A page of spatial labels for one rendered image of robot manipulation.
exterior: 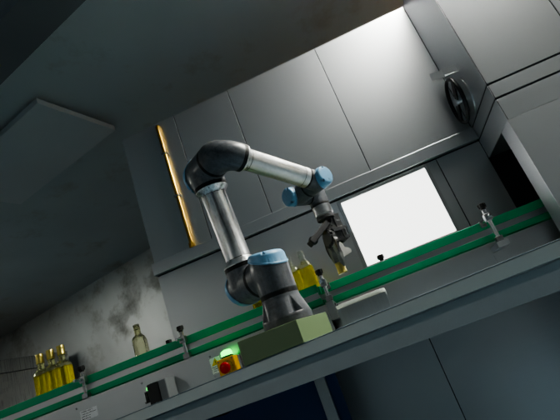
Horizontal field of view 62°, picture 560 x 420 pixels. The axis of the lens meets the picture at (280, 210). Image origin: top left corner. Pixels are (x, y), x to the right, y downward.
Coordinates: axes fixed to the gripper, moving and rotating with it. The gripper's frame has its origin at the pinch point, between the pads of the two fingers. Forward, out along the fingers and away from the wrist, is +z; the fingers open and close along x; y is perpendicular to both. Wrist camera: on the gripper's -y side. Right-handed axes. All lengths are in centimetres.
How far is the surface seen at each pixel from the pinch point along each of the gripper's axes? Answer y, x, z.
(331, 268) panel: 8.8, 25.4, -4.1
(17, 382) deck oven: -204, 512, -71
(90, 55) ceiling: -60, 80, -180
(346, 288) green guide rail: 3.7, 9.7, 8.1
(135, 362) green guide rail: -78, 48, 5
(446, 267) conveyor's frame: 35.1, -12.0, 14.7
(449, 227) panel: 54, -2, -1
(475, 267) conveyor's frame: 43.1, -17.0, 18.6
